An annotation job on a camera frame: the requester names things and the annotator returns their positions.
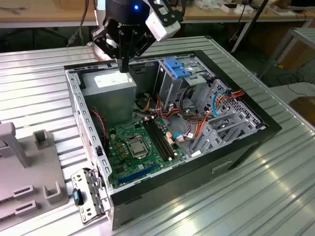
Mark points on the blue expansion slot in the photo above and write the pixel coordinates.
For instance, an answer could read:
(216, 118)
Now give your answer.
(135, 175)

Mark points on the blue plastic drive latch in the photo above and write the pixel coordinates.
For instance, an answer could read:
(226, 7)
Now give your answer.
(176, 68)

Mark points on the grey metal frame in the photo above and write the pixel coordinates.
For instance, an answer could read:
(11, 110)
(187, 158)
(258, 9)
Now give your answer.
(292, 32)

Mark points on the grey parts rack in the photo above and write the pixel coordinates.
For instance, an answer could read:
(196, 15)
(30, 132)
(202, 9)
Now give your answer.
(29, 172)

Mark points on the black flat device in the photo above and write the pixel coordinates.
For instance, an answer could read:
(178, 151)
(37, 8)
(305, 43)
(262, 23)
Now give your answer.
(302, 6)

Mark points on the metal disk bay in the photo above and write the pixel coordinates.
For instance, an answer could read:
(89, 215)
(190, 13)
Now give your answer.
(248, 124)

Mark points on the black slanted pole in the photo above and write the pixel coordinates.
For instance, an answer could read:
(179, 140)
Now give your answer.
(254, 19)

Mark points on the green motherboard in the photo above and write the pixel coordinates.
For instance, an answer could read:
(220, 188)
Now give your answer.
(150, 163)

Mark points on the metal drive cage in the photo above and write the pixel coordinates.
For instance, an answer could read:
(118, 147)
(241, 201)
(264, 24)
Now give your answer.
(169, 91)

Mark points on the black tab with blue stripe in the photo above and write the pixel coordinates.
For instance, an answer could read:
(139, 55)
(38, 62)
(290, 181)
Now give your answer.
(76, 196)

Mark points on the long wooden desk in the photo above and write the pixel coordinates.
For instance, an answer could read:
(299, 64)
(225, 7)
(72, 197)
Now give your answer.
(49, 13)

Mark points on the metal expansion bracket latch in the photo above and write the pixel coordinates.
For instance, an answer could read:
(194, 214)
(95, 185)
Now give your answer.
(85, 214)

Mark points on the small black clip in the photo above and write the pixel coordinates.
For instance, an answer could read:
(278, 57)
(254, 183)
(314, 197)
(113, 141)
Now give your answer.
(99, 151)

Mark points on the black PC case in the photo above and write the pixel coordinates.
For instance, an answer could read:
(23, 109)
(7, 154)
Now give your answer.
(184, 182)

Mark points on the white small box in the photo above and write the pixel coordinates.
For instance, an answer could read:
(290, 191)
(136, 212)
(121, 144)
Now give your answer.
(236, 9)

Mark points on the CPU socket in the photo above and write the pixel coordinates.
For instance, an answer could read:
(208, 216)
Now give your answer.
(128, 148)

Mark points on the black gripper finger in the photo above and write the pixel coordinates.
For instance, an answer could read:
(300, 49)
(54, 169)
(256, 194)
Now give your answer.
(98, 37)
(126, 66)

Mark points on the black RAM slot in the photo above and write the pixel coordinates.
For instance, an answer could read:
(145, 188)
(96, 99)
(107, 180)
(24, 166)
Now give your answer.
(164, 140)
(154, 140)
(158, 140)
(161, 140)

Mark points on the silver CPU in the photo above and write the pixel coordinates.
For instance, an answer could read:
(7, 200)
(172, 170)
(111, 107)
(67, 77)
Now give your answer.
(137, 148)

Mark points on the large brown cardboard box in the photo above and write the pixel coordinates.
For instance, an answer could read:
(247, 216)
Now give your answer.
(300, 56)

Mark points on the grey power supply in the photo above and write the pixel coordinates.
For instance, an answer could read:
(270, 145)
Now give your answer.
(110, 103)

